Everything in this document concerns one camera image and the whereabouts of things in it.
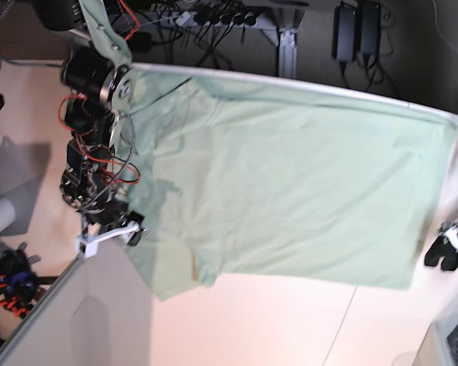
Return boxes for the white power strip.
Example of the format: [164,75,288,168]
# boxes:
[166,8,277,30]

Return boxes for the black power adapter brick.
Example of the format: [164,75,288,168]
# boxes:
[331,2,356,63]

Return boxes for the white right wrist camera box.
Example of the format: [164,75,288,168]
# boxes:
[75,236,99,258]

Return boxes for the blue orange clamp pile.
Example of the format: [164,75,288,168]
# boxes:
[0,249,39,319]

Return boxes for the light green T-shirt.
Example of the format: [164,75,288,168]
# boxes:
[121,71,457,299]

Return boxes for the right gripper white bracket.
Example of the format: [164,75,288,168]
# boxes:
[80,200,145,246]

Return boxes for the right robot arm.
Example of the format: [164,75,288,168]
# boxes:
[33,1,144,251]

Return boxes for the aluminium frame post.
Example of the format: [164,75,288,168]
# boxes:
[278,28,297,79]

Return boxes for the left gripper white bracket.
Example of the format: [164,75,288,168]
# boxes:
[424,218,458,271]

